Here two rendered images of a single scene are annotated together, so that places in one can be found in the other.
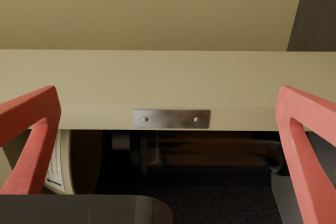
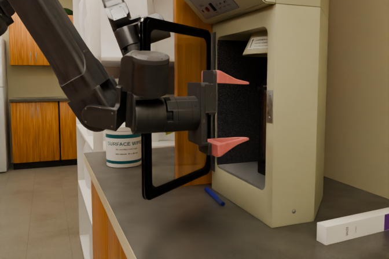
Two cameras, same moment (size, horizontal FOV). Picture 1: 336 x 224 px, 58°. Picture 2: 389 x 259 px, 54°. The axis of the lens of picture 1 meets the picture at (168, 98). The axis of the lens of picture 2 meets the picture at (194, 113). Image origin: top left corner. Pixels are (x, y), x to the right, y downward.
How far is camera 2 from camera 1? 57 cm
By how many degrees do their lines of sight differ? 34
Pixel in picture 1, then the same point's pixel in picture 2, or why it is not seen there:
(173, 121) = (268, 107)
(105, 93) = (282, 76)
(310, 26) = (367, 203)
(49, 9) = not seen: outside the picture
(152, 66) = (302, 96)
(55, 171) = (256, 45)
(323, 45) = (345, 204)
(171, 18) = not seen: outside the picture
